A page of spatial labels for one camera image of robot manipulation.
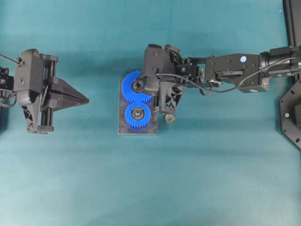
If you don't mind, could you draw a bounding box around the black right camera cable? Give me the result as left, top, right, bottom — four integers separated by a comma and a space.
156, 57, 298, 96

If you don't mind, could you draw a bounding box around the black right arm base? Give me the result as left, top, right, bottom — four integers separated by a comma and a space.
279, 79, 301, 149

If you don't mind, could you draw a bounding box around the black vertical post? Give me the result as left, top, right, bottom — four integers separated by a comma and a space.
283, 0, 301, 47

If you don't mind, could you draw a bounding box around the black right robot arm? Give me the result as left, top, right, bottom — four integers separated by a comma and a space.
154, 45, 301, 113

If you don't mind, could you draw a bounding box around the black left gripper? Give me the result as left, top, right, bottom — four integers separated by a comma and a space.
21, 54, 89, 134

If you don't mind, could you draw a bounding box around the black left camera cable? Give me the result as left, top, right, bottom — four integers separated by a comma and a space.
0, 54, 22, 65

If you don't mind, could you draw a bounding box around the near blue plastic gear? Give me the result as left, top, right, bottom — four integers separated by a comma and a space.
125, 103, 151, 128

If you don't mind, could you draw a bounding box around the blue plastic gear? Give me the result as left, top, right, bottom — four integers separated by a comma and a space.
125, 103, 151, 128
121, 71, 152, 103

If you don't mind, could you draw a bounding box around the black camera cable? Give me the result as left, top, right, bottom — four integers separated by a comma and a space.
156, 57, 298, 96
0, 54, 22, 65

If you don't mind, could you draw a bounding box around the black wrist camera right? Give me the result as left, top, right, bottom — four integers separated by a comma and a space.
143, 44, 178, 96

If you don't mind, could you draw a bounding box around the silver metal nut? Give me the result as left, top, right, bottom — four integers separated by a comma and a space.
164, 114, 175, 123

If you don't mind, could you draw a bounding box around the grey metal base plate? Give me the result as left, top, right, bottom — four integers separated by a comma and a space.
118, 79, 158, 135

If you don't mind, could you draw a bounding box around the far blue plastic gear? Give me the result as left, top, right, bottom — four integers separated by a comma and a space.
121, 71, 152, 103

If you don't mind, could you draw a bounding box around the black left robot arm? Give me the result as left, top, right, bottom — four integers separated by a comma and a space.
0, 49, 89, 135

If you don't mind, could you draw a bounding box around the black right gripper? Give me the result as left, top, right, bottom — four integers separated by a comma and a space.
156, 49, 201, 113

